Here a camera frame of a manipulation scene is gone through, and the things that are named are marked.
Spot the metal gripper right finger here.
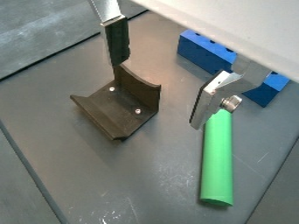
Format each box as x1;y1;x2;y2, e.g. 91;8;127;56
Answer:
190;55;272;130

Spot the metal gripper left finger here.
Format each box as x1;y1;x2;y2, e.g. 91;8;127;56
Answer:
89;0;130;67

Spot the green oval rod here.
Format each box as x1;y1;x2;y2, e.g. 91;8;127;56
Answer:
201;109;234;207

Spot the black curved fixture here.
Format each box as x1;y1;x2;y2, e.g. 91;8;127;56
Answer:
70;65;162;140

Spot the blue foam shape block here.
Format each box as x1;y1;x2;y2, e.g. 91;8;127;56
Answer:
178;30;290;108

